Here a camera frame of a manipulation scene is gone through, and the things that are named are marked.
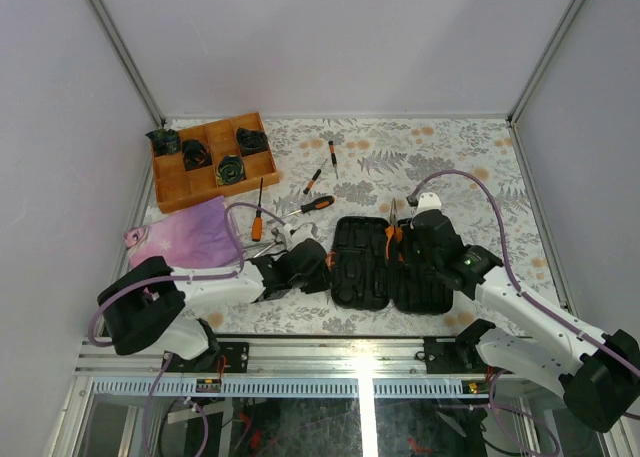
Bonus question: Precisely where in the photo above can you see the orange wooden compartment tray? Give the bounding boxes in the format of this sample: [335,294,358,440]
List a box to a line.
[151,112,280,213]

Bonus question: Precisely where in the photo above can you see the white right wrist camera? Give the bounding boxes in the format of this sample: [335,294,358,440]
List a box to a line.
[406,191,442,213]

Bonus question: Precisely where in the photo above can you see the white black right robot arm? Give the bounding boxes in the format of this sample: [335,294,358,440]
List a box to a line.
[409,209,639,433]

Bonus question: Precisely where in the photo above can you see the claw hammer black handle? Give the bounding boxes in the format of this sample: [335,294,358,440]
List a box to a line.
[251,228,291,259]

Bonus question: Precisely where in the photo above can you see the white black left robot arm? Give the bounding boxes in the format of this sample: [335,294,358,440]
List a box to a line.
[97,238,331,372]

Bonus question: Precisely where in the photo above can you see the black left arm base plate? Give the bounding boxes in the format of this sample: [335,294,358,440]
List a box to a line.
[196,341,250,375]

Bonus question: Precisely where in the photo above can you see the black plastic tool case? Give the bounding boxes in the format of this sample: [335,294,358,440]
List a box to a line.
[327,216,453,315]

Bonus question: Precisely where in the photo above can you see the thick orange black screwdriver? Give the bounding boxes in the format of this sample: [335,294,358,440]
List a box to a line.
[283,195,335,218]

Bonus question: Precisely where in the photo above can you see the orange black needle-nose pliers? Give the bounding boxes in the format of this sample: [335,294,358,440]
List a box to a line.
[385,199,403,263]

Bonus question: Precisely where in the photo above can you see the small precision screwdriver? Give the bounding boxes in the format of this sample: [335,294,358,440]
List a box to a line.
[328,140,339,179]
[303,159,328,195]

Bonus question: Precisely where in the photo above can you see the dark rolled tape far left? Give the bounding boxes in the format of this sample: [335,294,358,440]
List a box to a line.
[145,129,181,157]

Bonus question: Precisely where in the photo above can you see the grey slotted cable duct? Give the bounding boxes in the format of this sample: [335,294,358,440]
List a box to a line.
[93,377,488,399]

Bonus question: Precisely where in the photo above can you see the long orange black screwdriver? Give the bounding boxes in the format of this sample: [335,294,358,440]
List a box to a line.
[251,180,264,242]

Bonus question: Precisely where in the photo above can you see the aluminium front rail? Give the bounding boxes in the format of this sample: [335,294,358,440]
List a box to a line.
[74,334,614,380]

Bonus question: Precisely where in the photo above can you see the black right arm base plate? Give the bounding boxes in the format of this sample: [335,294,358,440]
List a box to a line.
[423,336,487,375]

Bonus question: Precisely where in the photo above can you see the purple cloth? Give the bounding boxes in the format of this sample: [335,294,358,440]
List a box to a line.
[124,197,239,269]

